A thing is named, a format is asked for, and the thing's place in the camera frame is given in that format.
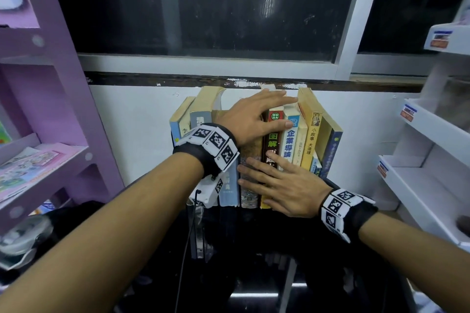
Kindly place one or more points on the person's right hand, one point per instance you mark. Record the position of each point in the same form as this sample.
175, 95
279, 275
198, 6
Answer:
293, 191

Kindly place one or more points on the person's left hand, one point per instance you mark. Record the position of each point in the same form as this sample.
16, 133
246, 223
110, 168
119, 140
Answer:
246, 122

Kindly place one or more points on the person's right little finger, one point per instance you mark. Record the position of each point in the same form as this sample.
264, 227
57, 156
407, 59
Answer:
266, 163

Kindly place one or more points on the person's right thumb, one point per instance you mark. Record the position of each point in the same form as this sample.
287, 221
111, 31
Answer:
275, 210

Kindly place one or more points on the person's right middle finger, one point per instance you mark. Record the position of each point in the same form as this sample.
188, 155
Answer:
255, 182

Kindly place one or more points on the person's left thumb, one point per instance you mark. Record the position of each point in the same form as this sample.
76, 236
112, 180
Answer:
281, 126

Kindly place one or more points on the dark red spine volume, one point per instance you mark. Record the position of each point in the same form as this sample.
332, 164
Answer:
273, 146

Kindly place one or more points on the row of books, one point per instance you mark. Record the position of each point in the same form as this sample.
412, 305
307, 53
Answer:
308, 140

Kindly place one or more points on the person's left forearm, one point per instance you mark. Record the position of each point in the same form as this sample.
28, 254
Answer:
110, 232

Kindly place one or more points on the person's right forearm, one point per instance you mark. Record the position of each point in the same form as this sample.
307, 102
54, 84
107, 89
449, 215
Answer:
415, 254

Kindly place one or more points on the black marker-tiled wrist band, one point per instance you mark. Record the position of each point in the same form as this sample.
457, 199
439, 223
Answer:
215, 142
341, 210

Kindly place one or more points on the metal bookend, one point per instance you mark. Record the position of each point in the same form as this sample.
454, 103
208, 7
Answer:
198, 232

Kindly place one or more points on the orange blue shelf label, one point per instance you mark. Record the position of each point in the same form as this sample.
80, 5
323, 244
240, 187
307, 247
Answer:
440, 39
382, 169
408, 113

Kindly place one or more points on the white display rack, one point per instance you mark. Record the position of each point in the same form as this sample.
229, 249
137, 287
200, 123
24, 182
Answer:
422, 184

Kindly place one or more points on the purple shelf unit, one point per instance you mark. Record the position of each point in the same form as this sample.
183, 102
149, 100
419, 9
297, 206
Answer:
73, 103

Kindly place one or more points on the small colourful booklet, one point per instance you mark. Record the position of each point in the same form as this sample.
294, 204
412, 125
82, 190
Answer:
44, 207

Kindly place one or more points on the pile of colourful magazines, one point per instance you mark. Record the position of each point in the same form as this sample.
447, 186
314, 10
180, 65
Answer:
25, 169

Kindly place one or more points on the grey white plastic object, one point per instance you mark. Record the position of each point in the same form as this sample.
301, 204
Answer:
22, 239

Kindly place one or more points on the green printed booklet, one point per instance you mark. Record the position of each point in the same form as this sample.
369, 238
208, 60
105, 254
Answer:
3, 136

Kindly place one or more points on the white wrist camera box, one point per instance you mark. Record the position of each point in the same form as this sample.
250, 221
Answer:
209, 190

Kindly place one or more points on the white window frame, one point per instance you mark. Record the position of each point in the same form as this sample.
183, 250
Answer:
345, 30

